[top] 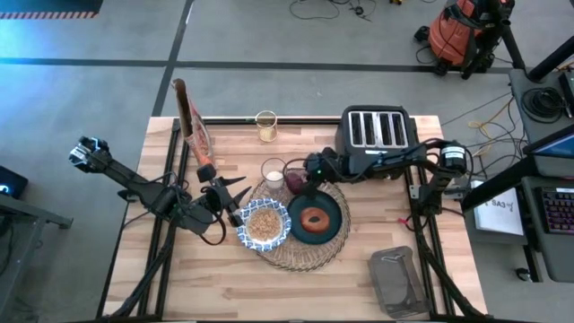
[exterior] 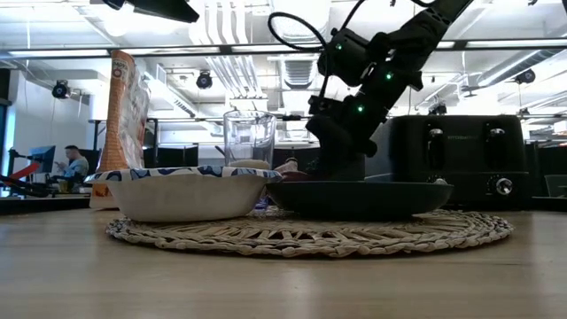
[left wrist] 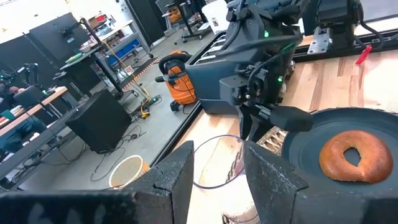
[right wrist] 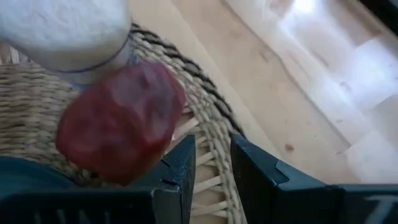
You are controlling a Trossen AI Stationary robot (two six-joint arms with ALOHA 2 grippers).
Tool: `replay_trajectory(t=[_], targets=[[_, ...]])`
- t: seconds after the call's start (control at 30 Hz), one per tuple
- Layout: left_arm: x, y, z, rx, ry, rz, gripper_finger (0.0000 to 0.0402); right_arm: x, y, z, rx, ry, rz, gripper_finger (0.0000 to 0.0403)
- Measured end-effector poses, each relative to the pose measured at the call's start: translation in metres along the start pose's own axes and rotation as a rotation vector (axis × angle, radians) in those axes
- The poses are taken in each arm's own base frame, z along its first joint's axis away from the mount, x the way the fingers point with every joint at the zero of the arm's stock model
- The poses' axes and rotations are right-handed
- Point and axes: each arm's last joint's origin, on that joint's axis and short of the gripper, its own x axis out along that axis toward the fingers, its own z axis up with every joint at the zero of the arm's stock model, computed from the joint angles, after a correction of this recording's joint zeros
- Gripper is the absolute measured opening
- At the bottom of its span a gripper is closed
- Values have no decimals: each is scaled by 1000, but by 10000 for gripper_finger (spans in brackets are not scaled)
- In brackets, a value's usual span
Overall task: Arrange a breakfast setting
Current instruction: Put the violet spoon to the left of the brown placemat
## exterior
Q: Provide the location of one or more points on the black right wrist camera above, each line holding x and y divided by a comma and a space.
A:
345, 57

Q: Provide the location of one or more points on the dark green plate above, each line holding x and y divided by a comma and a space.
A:
361, 199

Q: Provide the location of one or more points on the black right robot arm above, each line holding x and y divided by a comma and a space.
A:
421, 31

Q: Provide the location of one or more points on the computer monitor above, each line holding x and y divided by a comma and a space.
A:
42, 159

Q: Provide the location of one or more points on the round woven straw placemat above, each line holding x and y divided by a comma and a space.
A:
310, 239

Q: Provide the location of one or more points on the red bar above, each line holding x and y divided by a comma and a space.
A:
24, 172

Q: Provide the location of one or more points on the black table edge rail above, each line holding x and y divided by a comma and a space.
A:
44, 204

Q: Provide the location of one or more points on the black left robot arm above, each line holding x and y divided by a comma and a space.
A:
164, 9

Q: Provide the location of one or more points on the black ceiling camera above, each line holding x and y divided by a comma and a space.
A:
60, 90
204, 80
525, 76
437, 109

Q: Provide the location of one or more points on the blue patterned paper bowl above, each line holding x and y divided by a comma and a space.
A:
186, 197

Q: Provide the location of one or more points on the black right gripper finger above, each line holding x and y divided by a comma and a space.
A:
330, 161
354, 167

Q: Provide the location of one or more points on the person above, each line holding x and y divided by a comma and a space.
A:
289, 165
75, 164

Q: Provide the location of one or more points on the pumpkin cereal box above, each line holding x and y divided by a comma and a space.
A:
117, 133

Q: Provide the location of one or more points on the clear glass with white rice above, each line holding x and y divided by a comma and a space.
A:
249, 137

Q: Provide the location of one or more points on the grey mesh bin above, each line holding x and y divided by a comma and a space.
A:
556, 186

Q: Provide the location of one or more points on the black overhead frame bar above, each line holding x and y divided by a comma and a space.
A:
177, 49

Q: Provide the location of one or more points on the black four-slot toaster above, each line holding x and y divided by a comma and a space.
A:
465, 150

